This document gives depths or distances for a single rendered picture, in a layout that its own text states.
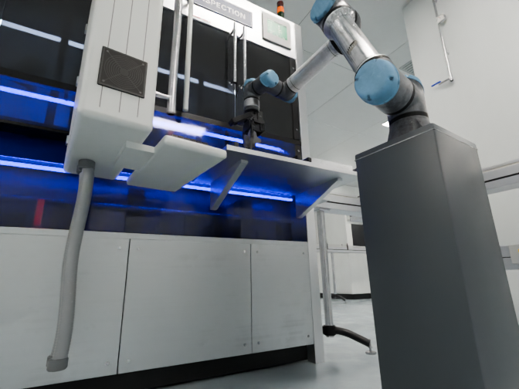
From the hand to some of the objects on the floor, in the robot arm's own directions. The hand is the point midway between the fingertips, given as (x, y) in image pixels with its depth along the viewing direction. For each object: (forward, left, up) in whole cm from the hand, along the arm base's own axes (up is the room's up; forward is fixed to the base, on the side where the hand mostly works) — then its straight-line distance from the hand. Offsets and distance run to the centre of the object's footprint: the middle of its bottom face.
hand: (248, 148), depth 136 cm
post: (+20, -51, -98) cm, 113 cm away
